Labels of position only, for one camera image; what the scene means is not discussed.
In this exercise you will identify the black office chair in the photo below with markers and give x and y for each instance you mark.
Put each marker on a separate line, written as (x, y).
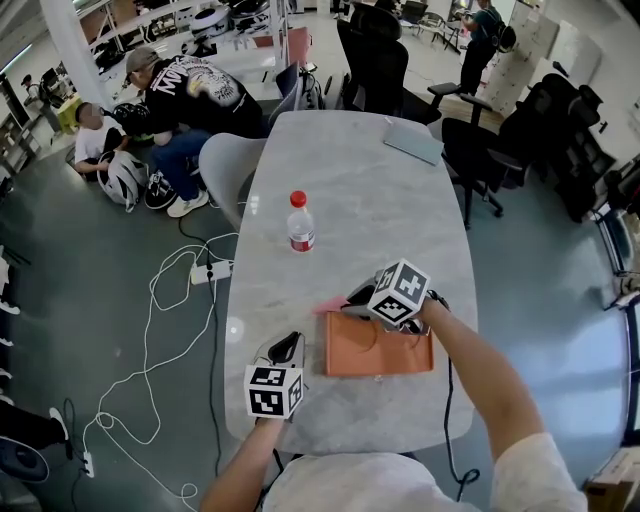
(565, 130)
(475, 150)
(380, 65)

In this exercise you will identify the grey backpack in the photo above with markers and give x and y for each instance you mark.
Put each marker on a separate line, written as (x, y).
(122, 177)

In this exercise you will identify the clear bottle with red cap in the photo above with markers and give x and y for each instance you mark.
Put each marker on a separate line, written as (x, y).
(301, 225)

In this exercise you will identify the pink cloth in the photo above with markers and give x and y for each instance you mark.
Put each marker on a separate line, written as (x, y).
(331, 304)

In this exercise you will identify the grey shell chair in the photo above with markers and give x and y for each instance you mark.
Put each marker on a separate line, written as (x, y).
(227, 167)

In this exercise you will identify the person's right forearm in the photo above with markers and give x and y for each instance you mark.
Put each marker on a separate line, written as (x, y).
(475, 372)

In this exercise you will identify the person's left forearm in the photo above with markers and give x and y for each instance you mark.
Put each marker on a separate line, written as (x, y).
(245, 462)

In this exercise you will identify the small white power strip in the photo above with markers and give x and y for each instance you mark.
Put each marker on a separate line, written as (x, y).
(89, 464)

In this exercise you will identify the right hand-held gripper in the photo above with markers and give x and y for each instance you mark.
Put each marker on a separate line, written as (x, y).
(397, 295)

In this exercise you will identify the orange box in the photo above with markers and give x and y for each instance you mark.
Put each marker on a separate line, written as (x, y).
(377, 350)

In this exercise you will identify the grey laptop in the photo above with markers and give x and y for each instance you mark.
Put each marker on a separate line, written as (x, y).
(414, 142)

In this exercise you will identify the black wristwatch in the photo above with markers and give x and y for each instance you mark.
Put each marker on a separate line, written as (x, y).
(438, 298)

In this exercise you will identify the person's white shirt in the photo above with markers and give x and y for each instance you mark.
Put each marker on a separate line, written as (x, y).
(400, 482)

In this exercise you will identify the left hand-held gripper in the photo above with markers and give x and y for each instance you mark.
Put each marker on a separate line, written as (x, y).
(274, 391)

